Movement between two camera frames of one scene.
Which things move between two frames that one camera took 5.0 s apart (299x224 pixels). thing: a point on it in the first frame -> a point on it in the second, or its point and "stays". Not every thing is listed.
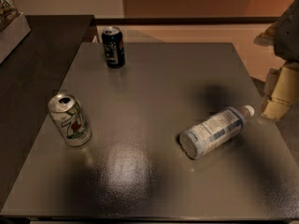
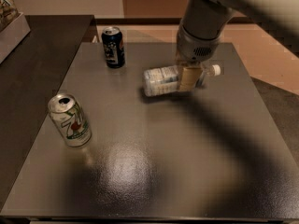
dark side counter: (28, 78) stays
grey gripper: (289, 36) -> (193, 49)
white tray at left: (12, 35) stays
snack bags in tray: (7, 8) stays
